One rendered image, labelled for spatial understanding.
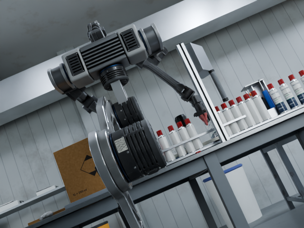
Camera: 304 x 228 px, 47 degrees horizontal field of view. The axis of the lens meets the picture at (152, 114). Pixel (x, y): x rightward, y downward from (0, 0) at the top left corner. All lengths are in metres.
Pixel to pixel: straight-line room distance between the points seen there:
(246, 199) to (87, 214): 3.26
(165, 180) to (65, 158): 0.51
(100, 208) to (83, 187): 0.13
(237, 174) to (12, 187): 3.49
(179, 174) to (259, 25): 4.69
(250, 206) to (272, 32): 2.86
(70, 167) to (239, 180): 3.24
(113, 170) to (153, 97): 4.59
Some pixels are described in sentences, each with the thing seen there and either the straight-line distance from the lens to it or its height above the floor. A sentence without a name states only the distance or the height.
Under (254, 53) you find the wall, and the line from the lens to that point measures 5.95.
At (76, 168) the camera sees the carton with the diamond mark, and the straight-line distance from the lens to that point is 1.77.
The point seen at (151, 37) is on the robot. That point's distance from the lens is 1.75.
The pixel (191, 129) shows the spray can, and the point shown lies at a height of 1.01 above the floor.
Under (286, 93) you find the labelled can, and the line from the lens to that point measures 2.33.
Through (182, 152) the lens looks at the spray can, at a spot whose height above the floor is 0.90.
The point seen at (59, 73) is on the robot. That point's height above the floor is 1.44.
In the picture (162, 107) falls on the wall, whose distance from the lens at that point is 5.59.
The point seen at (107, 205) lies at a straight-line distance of 1.72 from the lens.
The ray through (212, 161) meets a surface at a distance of 1.72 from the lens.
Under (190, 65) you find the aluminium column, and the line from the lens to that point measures 2.12.
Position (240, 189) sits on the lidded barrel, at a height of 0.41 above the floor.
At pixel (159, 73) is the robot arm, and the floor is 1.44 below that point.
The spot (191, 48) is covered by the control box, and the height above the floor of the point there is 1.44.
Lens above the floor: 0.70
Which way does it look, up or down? 13 degrees up
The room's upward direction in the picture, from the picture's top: 24 degrees counter-clockwise
